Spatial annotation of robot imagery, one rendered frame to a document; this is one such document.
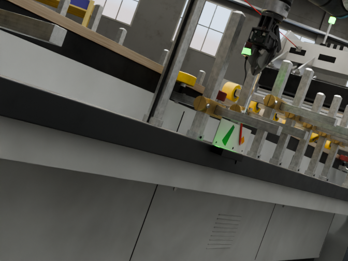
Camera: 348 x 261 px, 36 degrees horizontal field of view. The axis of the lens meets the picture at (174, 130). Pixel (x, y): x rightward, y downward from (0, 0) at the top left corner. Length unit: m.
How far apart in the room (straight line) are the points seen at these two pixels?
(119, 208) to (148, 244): 0.31
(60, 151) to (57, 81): 0.27
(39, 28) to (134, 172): 0.80
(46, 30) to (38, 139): 0.45
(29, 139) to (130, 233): 0.90
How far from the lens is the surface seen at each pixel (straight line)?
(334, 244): 4.66
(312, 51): 5.14
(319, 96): 2.75
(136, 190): 2.03
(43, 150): 1.35
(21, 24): 0.97
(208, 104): 1.80
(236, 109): 2.02
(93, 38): 1.63
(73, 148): 1.41
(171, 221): 2.31
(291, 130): 2.00
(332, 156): 3.20
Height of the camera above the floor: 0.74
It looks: 1 degrees down
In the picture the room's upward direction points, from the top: 20 degrees clockwise
